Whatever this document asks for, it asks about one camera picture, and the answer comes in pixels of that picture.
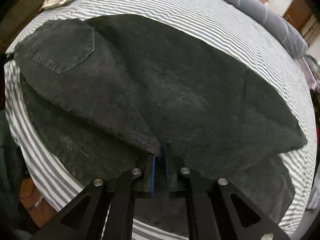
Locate grey rolled duvet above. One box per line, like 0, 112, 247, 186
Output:
223, 0, 308, 60

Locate brown wooden door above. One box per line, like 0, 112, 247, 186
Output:
283, 0, 312, 32

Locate grey white striped bedsheet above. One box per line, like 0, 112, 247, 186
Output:
4, 0, 316, 235

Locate dark grey denim pants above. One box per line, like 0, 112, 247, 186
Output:
14, 14, 307, 224

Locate brown wooden headboard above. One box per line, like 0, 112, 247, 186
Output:
1, 0, 44, 53

